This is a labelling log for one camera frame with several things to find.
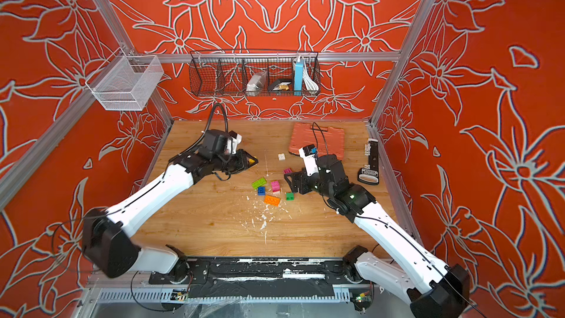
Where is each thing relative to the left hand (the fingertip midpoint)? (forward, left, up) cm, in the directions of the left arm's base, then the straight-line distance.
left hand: (257, 160), depth 77 cm
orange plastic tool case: (+24, -30, -16) cm, 41 cm away
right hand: (-5, -12, +2) cm, 13 cm away
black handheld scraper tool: (+10, -49, -20) cm, 54 cm away
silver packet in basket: (+33, +4, +10) cm, 35 cm away
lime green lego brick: (+3, +1, -21) cm, 21 cm away
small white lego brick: (+17, -8, -20) cm, 27 cm away
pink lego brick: (-1, -6, -17) cm, 18 cm away
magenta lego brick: (+9, -11, -20) cm, 24 cm away
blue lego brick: (-1, 0, -21) cm, 21 cm away
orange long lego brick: (-5, -5, -21) cm, 22 cm away
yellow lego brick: (-1, +2, +1) cm, 2 cm away
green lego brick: (-3, -13, -20) cm, 24 cm away
